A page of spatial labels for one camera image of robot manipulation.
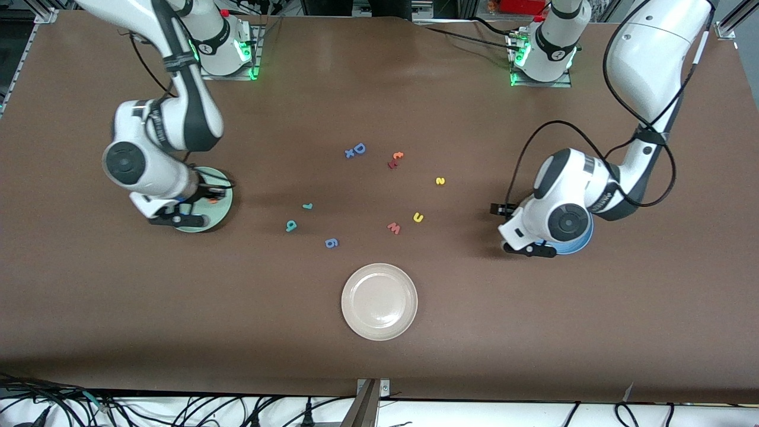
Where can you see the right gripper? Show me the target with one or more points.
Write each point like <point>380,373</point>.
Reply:
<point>204,192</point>

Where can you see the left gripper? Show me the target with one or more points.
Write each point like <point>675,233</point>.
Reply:
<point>503,209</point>

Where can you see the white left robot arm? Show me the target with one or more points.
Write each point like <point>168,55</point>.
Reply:
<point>652,59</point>

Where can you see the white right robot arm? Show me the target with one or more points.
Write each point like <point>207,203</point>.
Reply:
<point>136,118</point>

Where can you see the light green plate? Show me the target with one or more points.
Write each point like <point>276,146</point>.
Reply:
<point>219,212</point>

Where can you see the blue plate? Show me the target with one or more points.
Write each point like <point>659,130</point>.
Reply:
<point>578,248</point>

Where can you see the pink foam letter w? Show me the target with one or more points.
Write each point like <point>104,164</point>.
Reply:
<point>394,229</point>

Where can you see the blue foam letter D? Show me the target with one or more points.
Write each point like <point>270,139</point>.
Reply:
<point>363,149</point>

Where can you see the beige plate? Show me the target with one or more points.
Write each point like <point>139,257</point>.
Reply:
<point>379,302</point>

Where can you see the red box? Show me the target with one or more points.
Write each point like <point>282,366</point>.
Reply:
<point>522,6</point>

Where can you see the small beige paper tag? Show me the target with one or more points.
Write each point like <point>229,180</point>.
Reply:
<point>628,390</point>

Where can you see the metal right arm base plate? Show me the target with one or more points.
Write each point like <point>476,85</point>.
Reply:
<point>252,71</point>

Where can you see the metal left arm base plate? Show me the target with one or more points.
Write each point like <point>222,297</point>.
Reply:
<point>563,84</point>

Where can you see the metal table edge bracket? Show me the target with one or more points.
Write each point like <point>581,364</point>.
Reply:
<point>370,394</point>

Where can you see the aluminium frame profile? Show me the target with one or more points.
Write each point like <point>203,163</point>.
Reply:
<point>732,21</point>
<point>24,59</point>

